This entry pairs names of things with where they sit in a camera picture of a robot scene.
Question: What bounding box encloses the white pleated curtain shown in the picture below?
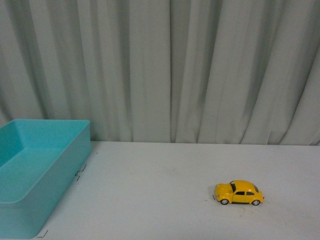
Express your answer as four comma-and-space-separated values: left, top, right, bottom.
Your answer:
0, 0, 320, 145

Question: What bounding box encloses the yellow beetle toy car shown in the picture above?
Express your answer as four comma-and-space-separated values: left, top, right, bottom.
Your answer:
212, 180, 265, 206

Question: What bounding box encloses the turquoise plastic storage box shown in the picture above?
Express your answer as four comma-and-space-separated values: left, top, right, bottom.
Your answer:
0, 119, 91, 239

